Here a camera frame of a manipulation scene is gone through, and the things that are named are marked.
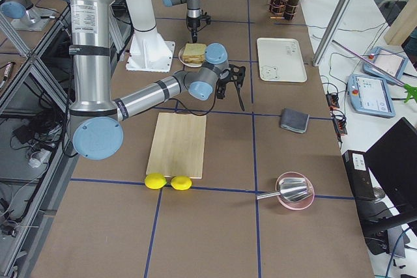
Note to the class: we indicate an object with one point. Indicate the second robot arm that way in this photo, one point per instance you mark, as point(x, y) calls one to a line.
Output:
point(25, 16)

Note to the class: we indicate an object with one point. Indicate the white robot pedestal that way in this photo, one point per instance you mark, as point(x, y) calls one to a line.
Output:
point(148, 51)

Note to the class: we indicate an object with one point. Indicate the near blue teach pendant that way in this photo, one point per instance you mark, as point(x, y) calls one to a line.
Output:
point(370, 95)

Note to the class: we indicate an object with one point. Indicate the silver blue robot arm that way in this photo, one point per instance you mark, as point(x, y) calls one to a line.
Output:
point(95, 117)

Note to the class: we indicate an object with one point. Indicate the pink bowl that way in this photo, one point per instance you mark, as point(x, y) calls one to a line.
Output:
point(303, 204)

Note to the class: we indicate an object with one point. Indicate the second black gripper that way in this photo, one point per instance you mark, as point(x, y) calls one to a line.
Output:
point(193, 22)

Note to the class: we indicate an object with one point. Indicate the bread slice on plate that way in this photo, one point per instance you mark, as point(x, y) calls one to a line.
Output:
point(192, 62)

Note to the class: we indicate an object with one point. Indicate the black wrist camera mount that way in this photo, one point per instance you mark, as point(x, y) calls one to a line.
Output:
point(236, 75)

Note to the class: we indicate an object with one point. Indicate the brown bread slice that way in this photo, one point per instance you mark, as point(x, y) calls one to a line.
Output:
point(195, 51)

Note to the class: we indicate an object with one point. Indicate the yellow lemon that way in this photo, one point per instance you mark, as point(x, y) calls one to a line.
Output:
point(155, 181)
point(181, 183)

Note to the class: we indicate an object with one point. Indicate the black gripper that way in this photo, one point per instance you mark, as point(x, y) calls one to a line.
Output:
point(222, 84)

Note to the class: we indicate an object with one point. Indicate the far blue teach pendant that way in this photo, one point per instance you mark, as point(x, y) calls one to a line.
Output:
point(393, 63)

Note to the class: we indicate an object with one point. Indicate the white round plate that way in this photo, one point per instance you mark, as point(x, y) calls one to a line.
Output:
point(192, 56)

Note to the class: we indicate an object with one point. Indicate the cream bear serving tray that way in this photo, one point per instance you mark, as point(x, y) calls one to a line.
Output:
point(280, 60)

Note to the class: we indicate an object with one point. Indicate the black laptop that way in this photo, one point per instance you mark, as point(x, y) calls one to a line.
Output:
point(392, 161)

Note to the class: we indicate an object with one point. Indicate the black computer box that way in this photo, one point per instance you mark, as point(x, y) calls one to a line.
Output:
point(358, 175)

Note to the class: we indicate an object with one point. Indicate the folded grey cloth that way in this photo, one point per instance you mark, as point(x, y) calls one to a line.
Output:
point(294, 121)

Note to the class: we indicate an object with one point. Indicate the right yellow lemon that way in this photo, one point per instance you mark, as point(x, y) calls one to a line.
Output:
point(181, 183)

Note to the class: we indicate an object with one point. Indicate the blue teach pendant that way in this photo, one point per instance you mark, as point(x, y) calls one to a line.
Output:
point(370, 95)
point(393, 63)

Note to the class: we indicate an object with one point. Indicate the metal scoop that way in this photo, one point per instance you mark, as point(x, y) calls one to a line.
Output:
point(290, 189)

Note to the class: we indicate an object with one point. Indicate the copper wire bottle rack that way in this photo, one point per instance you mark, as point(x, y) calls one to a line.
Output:
point(283, 9)

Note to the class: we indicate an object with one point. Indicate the aluminium frame post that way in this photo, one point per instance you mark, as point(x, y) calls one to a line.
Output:
point(333, 25)

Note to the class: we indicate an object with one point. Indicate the left yellow lemon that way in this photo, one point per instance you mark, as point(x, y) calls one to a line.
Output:
point(155, 181)

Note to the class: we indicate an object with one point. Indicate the wooden cutting board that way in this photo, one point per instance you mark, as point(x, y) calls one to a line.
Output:
point(178, 145)

